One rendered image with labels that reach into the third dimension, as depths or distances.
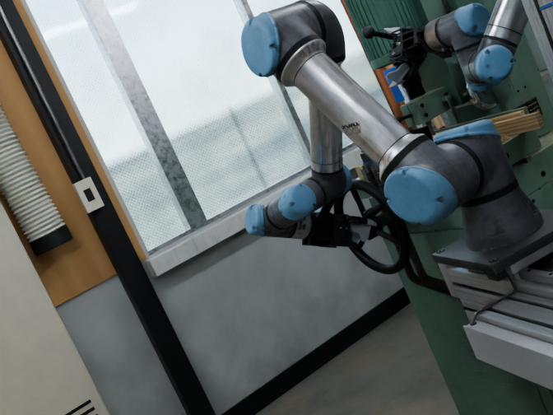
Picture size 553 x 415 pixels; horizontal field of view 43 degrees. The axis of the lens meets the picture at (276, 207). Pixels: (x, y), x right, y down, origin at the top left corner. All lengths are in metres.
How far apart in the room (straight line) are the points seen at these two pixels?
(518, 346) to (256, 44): 0.72
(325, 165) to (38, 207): 1.42
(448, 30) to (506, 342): 0.77
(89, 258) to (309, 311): 1.09
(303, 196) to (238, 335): 1.73
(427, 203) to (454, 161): 0.09
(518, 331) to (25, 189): 1.98
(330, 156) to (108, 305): 1.62
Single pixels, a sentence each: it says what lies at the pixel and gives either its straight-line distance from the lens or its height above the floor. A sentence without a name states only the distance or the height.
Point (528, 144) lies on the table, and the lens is 1.94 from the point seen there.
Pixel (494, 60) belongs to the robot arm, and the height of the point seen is 1.13.
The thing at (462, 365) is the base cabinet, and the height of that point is 0.25.
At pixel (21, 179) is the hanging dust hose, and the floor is 1.36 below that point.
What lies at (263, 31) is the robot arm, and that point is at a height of 1.36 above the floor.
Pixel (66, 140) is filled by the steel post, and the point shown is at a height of 1.44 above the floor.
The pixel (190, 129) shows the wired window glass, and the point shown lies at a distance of 3.27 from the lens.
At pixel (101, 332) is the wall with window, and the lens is 3.00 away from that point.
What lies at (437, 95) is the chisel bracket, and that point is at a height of 1.05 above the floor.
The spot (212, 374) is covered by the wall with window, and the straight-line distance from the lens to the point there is 3.19.
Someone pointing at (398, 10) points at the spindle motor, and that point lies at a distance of 2.06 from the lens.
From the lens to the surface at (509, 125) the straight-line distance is 1.94.
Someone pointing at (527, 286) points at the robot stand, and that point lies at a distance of 1.33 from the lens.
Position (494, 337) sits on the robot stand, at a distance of 1.25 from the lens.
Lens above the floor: 1.23
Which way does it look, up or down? 8 degrees down
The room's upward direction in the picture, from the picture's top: 25 degrees counter-clockwise
